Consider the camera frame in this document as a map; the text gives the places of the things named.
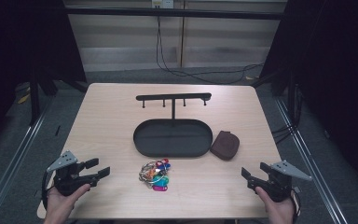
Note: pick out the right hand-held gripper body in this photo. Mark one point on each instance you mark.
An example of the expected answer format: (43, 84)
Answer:
(276, 183)

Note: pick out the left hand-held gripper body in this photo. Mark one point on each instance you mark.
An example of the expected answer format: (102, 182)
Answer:
(65, 179)

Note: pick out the brown leather pouch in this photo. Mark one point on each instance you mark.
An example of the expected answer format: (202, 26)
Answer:
(225, 145)

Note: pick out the bunch of keys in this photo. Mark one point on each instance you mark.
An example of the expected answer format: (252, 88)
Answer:
(155, 175)

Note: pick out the black key rack with tray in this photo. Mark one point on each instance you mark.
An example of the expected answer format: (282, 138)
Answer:
(172, 138)

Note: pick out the person's left hand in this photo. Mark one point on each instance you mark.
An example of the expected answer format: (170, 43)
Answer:
(60, 203)

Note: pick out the person's right hand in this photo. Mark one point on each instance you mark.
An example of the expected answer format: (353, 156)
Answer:
(276, 210)

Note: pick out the black stand leg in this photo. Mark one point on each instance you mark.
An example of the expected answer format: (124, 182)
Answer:
(34, 99)

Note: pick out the dark curtain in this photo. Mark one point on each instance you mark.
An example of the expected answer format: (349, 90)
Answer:
(335, 62)
(24, 40)

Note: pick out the metal floor rail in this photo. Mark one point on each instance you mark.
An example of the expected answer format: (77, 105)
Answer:
(310, 158)
(11, 168)

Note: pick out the black horizontal frame bar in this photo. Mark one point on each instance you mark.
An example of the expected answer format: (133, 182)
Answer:
(174, 13)

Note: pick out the white wall socket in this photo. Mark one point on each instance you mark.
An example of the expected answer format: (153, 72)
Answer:
(162, 3)

